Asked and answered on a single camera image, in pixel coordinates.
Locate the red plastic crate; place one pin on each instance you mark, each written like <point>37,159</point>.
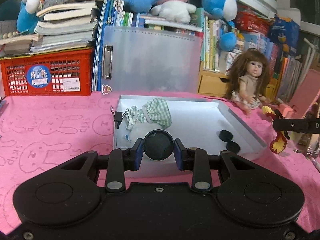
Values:
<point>50,72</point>

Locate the stack of books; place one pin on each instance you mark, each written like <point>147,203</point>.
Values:
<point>65,25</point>

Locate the black round jar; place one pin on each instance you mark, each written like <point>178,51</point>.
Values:
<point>226,136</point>

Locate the brown-haired baby doll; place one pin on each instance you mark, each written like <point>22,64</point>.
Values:
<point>250,80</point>

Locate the row of thin colourful books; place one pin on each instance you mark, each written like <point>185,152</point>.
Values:
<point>130,17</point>

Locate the blue printed box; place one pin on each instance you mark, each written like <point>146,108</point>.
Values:
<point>285,30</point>

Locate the clear glass cup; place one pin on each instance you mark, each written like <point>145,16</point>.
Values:
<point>307,142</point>

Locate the row of green white books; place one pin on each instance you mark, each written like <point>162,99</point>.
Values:
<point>215,45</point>

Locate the white cardboard box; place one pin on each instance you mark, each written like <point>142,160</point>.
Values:
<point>200,120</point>

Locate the large blue white plush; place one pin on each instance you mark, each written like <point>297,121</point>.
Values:
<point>220,2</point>

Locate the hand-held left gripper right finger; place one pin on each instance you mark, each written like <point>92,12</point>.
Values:
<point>178,155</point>

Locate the small bear sticker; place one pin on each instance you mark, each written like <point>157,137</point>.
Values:
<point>107,89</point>

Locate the row of blue books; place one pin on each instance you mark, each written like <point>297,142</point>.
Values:
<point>275,62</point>

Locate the pink toy box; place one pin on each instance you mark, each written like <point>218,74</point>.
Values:
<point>307,90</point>

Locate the pink rabbit print blanket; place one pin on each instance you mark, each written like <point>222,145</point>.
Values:
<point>50,130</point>

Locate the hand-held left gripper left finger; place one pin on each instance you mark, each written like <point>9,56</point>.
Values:
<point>138,155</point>

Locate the black round lid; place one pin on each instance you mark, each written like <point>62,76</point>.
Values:
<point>158,145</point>
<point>232,147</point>

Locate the wooden drawer organizer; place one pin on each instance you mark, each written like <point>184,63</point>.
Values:
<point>212,82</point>

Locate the green checked cloth pouch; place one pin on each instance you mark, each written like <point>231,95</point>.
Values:
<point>155,112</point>

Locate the translucent plastic clipboard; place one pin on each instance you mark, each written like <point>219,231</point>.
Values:
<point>150,60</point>

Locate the blue white cat plush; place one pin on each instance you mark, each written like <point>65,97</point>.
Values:
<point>26,15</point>

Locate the yellow red crochet hair band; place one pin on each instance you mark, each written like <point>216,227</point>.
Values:
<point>277,142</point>

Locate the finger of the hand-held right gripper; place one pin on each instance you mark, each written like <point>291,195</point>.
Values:
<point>295,125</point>

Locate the black binder clip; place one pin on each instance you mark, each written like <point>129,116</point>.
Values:
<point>118,116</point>

